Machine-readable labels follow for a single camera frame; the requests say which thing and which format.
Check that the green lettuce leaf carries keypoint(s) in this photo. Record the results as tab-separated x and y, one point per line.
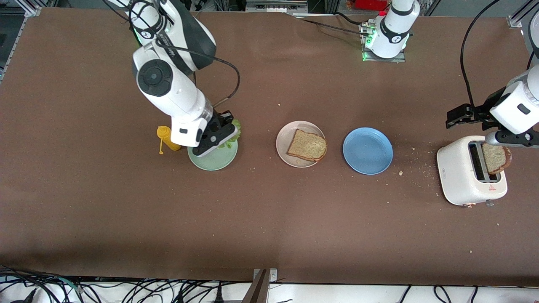
238	128

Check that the blue plate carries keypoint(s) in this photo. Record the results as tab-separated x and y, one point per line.
367	150

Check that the metal table edge bracket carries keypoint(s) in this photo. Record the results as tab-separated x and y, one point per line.
264	280

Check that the red background object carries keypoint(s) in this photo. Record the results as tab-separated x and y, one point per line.
370	4

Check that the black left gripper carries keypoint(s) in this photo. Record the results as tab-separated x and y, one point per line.
481	113

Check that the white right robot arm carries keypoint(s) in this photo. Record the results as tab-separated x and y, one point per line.
168	84

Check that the mint green plate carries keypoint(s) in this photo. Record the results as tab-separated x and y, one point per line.
219	162

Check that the aluminium table side rail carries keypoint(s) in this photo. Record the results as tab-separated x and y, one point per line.
31	11

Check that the grey metal background device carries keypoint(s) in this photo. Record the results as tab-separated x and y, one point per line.
276	5

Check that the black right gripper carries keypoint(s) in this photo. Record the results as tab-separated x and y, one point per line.
219	120

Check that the yellow squeeze bottle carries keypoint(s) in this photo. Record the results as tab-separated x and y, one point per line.
164	134

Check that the white toaster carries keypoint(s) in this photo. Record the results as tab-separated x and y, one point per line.
457	172

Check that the aluminium corner profile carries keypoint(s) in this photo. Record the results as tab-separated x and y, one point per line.
514	21

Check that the beige plate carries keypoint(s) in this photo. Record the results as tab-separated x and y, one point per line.
284	141

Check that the brown bread slice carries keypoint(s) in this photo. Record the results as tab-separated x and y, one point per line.
494	159
307	146

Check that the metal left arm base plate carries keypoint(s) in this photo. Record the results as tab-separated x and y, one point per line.
400	58

